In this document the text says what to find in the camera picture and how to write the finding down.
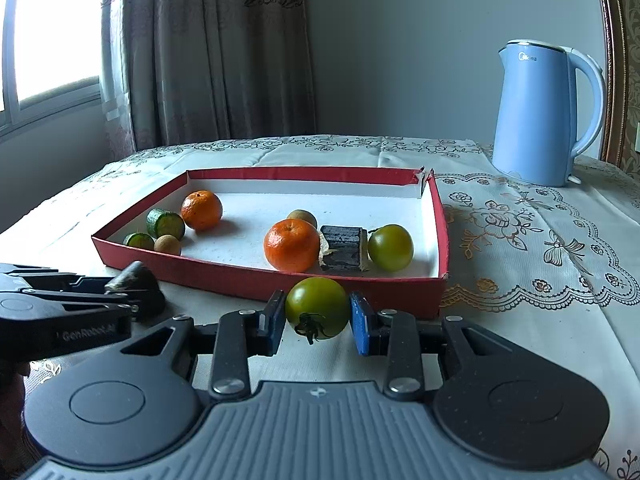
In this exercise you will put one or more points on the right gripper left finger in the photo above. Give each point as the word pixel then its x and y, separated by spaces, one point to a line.
pixel 240 335

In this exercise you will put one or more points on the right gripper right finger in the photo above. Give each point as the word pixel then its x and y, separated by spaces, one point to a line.
pixel 393 334

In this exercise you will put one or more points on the green tomato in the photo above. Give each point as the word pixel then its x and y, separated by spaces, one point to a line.
pixel 390 248
pixel 317 309

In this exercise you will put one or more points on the dark sugarcane piece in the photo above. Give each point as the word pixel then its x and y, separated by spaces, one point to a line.
pixel 343 249
pixel 138 287

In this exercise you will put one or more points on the orange mandarin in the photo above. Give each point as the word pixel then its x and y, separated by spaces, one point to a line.
pixel 292 245
pixel 201 210

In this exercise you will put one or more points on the brown longan fruit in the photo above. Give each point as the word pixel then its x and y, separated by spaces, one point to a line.
pixel 302 214
pixel 168 244

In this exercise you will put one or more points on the green cucumber piece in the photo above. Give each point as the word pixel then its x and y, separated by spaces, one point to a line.
pixel 160 222
pixel 139 240

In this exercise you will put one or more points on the red shallow cardboard box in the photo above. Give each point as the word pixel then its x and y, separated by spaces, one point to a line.
pixel 246 232

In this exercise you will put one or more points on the white lace patterned tablecloth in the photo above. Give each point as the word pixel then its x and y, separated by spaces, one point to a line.
pixel 555 270

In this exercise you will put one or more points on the brown patterned curtain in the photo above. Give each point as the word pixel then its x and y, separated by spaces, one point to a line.
pixel 191 71

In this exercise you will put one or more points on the window frame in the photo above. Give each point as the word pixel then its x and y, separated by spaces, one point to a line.
pixel 50 58

